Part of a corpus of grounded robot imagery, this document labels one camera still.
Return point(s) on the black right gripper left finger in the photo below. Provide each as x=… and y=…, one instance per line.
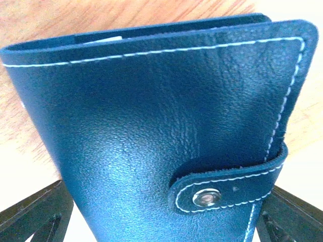
x=43, y=216

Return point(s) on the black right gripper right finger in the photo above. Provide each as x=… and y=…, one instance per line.
x=285, y=217

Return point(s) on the dark blue card holder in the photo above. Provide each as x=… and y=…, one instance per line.
x=171, y=132

